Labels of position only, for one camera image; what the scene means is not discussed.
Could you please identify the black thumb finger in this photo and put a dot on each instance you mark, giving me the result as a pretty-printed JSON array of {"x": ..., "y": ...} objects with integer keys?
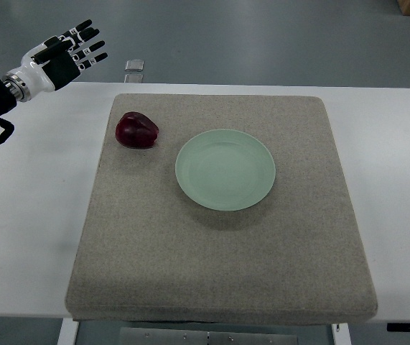
[{"x": 52, "y": 51}]

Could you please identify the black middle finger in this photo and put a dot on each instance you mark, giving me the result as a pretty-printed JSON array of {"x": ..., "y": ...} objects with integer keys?
[{"x": 85, "y": 35}]

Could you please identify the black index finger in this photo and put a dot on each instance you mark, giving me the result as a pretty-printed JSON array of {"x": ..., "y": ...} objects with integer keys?
[{"x": 86, "y": 24}]

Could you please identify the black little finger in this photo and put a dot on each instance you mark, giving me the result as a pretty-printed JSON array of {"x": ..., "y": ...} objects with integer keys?
[{"x": 86, "y": 64}]

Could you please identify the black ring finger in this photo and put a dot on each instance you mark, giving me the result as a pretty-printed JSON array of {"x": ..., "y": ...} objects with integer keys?
[{"x": 87, "y": 51}]

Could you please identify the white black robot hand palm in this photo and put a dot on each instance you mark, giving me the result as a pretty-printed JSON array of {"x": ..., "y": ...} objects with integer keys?
[{"x": 31, "y": 78}]

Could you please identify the red apple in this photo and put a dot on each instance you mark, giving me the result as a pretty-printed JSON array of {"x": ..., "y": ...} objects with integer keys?
[{"x": 135, "y": 130}]

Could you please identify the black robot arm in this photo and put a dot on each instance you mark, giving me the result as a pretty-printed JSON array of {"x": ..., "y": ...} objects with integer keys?
[{"x": 8, "y": 101}]

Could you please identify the light green plate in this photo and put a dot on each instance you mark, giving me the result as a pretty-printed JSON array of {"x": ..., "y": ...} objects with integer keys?
[{"x": 225, "y": 170}]

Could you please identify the clear floor marker upper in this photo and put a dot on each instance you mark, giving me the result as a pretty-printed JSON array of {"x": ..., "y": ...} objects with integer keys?
[{"x": 134, "y": 65}]

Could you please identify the beige fabric cushion mat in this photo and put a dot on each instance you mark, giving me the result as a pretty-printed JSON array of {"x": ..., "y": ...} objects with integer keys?
[{"x": 148, "y": 252}]

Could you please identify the white table leg frame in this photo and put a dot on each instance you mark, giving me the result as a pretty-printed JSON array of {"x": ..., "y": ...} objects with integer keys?
[{"x": 68, "y": 332}]

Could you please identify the metal base plate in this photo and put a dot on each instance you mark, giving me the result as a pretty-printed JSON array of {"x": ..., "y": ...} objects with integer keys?
[{"x": 172, "y": 336}]

